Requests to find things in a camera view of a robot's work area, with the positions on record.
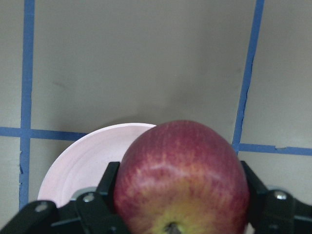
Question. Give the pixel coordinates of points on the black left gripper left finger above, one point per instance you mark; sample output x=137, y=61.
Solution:
x=92, y=212

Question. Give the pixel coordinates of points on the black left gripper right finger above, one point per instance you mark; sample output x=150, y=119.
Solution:
x=275, y=211

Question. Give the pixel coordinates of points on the red apple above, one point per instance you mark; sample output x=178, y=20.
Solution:
x=182, y=177

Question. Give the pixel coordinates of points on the pink plate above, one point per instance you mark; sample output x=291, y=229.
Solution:
x=82, y=165

